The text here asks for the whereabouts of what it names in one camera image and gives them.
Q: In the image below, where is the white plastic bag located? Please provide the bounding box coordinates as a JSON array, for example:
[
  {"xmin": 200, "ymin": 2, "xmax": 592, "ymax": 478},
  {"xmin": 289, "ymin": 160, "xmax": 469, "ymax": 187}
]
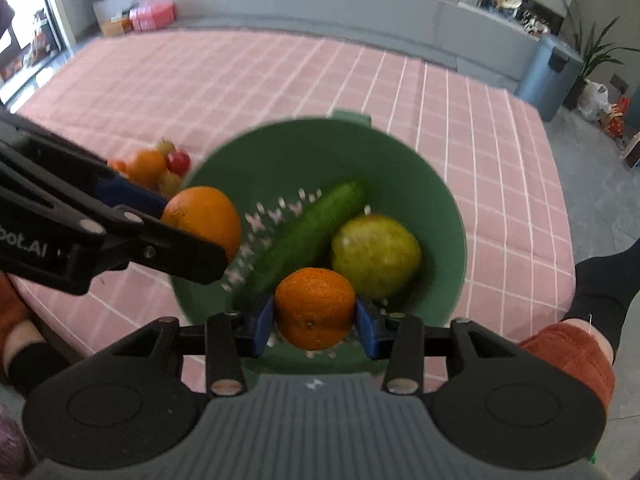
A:
[{"xmin": 577, "ymin": 80, "xmax": 612, "ymax": 122}]

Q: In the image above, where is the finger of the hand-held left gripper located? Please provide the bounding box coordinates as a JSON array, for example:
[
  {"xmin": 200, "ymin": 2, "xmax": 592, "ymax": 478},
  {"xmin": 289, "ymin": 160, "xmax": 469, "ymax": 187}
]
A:
[
  {"xmin": 0, "ymin": 110, "xmax": 169, "ymax": 221},
  {"xmin": 97, "ymin": 205, "xmax": 230, "ymax": 285}
]

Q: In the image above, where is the glass display cabinet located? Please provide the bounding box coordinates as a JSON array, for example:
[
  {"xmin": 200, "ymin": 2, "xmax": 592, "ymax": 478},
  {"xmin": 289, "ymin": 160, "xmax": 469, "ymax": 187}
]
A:
[{"xmin": 0, "ymin": 0, "xmax": 76, "ymax": 106}]

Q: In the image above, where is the grey-blue trash bin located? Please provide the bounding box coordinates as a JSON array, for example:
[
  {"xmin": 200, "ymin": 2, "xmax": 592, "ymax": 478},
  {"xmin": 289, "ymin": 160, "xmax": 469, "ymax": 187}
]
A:
[{"xmin": 515, "ymin": 34, "xmax": 585, "ymax": 122}]

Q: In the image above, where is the red cherry tomato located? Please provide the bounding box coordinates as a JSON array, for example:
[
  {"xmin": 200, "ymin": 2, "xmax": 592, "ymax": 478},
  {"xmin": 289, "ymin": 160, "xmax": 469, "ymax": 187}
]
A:
[{"xmin": 166, "ymin": 151, "xmax": 192, "ymax": 176}]

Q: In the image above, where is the green colander bowl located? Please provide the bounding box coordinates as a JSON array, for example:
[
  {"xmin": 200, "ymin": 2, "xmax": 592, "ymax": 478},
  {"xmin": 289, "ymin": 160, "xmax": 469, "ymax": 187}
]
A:
[{"xmin": 169, "ymin": 110, "xmax": 469, "ymax": 377}]

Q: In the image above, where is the brown cardboard box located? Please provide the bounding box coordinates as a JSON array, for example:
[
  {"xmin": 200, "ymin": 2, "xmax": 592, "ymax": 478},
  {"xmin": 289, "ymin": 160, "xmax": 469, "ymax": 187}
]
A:
[{"xmin": 97, "ymin": 16, "xmax": 134, "ymax": 37}]

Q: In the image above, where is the green cucumber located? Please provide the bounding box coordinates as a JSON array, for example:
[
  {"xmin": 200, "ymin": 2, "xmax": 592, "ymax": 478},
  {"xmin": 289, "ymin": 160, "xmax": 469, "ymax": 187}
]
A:
[{"xmin": 239, "ymin": 180, "xmax": 370, "ymax": 301}]

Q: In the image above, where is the small orange mandarin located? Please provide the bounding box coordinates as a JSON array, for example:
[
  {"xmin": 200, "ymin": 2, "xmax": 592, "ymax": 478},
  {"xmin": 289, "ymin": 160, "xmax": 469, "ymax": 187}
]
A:
[{"xmin": 275, "ymin": 267, "xmax": 357, "ymax": 351}]

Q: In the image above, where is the long grey bench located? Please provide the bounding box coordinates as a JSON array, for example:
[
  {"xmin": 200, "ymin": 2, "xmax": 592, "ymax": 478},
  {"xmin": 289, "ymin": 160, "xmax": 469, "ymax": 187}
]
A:
[{"xmin": 92, "ymin": 0, "xmax": 545, "ymax": 86}]

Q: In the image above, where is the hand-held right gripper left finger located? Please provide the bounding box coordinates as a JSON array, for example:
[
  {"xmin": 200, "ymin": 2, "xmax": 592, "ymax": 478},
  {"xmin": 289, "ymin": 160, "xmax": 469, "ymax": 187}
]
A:
[{"xmin": 117, "ymin": 296, "xmax": 277, "ymax": 397}]

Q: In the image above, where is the pink box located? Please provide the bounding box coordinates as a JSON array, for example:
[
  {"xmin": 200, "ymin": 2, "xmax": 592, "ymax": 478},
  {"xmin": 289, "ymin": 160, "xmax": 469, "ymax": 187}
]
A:
[{"xmin": 128, "ymin": 1, "xmax": 177, "ymax": 32}]

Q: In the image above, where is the large orange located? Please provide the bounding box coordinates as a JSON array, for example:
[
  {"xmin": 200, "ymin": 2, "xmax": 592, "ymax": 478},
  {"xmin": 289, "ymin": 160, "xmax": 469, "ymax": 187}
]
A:
[{"xmin": 160, "ymin": 186, "xmax": 243, "ymax": 262}]

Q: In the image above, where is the yellow-green citrus fruit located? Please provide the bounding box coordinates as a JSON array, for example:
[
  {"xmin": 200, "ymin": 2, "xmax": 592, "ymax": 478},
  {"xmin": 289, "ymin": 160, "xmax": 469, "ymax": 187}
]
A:
[{"xmin": 331, "ymin": 214, "xmax": 423, "ymax": 301}]

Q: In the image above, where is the pink checked tablecloth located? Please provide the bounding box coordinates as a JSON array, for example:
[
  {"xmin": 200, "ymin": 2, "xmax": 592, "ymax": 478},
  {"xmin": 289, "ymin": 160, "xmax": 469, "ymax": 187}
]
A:
[{"xmin": 9, "ymin": 29, "xmax": 576, "ymax": 396}]

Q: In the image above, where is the tiny orange kumquat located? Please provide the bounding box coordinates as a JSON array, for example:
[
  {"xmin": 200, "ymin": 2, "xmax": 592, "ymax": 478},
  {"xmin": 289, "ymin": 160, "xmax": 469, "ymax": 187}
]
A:
[{"xmin": 125, "ymin": 150, "xmax": 167, "ymax": 188}]

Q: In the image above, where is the black sock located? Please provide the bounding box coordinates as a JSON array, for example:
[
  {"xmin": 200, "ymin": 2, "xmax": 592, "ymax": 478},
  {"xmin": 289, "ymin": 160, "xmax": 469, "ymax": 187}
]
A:
[
  {"xmin": 7, "ymin": 345, "xmax": 68, "ymax": 401},
  {"xmin": 562, "ymin": 247, "xmax": 640, "ymax": 363}
]

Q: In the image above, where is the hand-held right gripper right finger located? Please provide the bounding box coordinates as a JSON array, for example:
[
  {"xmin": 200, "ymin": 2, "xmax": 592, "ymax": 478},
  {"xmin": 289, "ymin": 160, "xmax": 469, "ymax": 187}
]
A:
[{"xmin": 354, "ymin": 295, "xmax": 521, "ymax": 395}]

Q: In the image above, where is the potted green plant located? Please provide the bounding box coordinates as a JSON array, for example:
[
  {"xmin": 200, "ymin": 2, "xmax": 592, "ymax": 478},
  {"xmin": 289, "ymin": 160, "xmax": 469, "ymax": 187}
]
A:
[{"xmin": 557, "ymin": 0, "xmax": 640, "ymax": 111}]

